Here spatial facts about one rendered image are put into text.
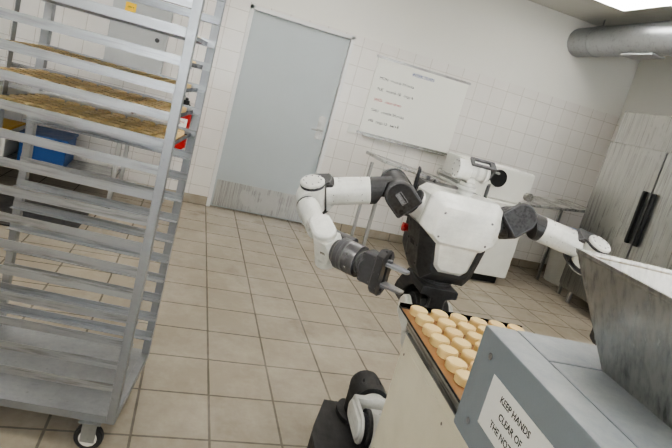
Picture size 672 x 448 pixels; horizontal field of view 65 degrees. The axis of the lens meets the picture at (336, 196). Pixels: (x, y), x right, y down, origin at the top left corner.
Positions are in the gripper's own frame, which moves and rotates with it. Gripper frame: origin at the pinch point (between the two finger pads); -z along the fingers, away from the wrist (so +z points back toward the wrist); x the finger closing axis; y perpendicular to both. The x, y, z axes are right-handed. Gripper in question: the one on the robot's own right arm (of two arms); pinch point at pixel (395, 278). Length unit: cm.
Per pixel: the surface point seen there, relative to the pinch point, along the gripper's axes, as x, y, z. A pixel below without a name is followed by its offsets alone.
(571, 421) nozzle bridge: 14, -60, -51
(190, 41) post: 45, -11, 84
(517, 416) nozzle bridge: 9, -54, -45
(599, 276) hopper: 27, -44, -47
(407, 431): -37.0, 3.1, -14.4
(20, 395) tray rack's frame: -88, -30, 110
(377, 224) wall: -86, 403, 222
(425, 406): -26.3, -0.3, -17.8
